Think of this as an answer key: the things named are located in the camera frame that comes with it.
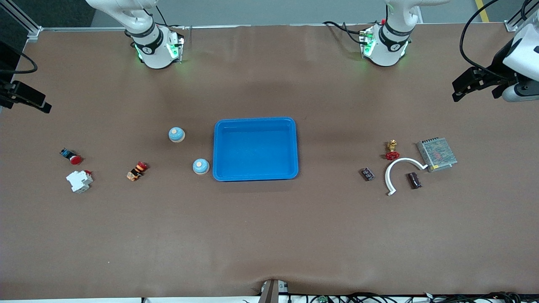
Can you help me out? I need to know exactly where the blue plastic tray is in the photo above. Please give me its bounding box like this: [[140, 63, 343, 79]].
[[213, 117, 299, 182]]

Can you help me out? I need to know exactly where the metal mesh power supply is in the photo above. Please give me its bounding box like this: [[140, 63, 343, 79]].
[[416, 137, 458, 173]]

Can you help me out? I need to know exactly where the white circuit breaker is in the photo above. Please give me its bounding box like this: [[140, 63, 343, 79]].
[[66, 170, 94, 194]]

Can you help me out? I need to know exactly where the white curved plastic clip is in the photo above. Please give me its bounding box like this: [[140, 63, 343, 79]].
[[386, 157, 428, 197]]

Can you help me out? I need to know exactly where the orange emergency stop button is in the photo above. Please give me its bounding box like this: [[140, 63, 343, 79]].
[[126, 161, 149, 182]]

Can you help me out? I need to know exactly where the brown table mat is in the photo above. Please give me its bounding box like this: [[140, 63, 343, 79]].
[[0, 23, 539, 300]]

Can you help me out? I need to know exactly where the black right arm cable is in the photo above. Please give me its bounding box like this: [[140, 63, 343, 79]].
[[0, 41, 39, 76]]

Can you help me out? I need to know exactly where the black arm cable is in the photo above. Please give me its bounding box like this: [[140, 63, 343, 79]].
[[459, 0, 539, 81], [0, 41, 39, 76]]

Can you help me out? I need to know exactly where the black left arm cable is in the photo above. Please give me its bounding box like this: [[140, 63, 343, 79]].
[[459, 0, 539, 81]]

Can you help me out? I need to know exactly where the aluminium frame profile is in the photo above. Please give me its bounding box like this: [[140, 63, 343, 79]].
[[504, 0, 539, 32], [0, 0, 43, 43]]

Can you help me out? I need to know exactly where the red push button switch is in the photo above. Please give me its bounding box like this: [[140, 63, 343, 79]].
[[60, 148, 83, 165]]

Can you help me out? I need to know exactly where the black base cable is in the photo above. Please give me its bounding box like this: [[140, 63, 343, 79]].
[[323, 20, 367, 45]]

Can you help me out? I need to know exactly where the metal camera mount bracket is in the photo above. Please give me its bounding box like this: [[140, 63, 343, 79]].
[[258, 279, 290, 303]]

